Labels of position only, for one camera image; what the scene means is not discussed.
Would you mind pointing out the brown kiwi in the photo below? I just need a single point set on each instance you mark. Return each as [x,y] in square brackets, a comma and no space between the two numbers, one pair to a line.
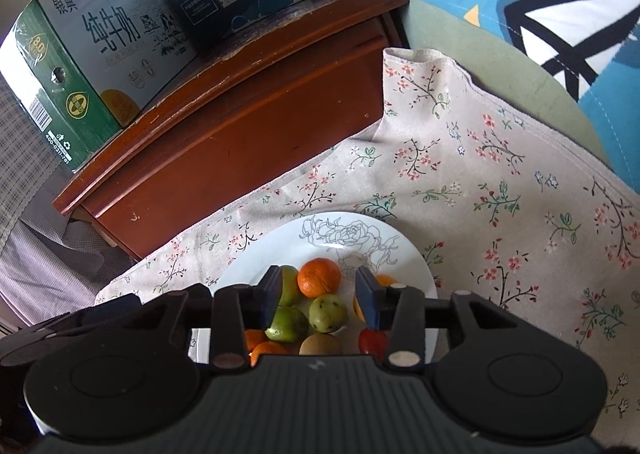
[320,345]

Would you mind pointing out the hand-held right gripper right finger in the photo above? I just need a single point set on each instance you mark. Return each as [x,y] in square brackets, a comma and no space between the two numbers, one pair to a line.
[367,296]

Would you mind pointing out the pale green bed sheet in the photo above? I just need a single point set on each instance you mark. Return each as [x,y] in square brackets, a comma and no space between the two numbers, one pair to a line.
[475,59]

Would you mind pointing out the floral tablecloth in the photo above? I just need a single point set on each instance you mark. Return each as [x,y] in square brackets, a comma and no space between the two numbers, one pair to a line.
[500,184]

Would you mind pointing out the green jujube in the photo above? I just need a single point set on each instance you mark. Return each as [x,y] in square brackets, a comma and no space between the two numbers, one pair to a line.
[286,325]
[288,286]
[327,313]

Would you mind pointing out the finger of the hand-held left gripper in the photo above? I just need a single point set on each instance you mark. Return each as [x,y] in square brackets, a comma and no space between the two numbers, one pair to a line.
[100,316]

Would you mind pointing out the round red cherry tomato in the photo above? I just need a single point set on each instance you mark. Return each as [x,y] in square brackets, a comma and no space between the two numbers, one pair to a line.
[372,341]

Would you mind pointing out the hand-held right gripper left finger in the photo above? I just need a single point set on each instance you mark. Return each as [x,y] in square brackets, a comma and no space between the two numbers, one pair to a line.
[272,296]

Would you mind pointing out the lavender bed skirt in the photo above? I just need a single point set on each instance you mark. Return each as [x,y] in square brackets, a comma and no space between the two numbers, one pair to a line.
[60,264]

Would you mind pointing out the checked cloth with lace edge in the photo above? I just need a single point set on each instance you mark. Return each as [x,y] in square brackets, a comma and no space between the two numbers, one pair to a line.
[20,159]

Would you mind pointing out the dark wooden nightstand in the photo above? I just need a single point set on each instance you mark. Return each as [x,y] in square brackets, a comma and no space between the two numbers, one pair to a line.
[240,134]

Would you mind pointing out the orange mandarin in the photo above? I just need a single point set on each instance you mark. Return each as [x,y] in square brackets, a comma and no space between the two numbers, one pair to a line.
[270,354]
[385,280]
[319,276]
[252,338]

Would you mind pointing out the green milk carton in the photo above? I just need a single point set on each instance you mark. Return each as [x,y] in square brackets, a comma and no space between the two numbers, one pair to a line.
[90,59]

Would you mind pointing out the white plate with rose print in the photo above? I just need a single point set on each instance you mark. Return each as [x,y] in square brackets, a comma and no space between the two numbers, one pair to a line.
[270,249]

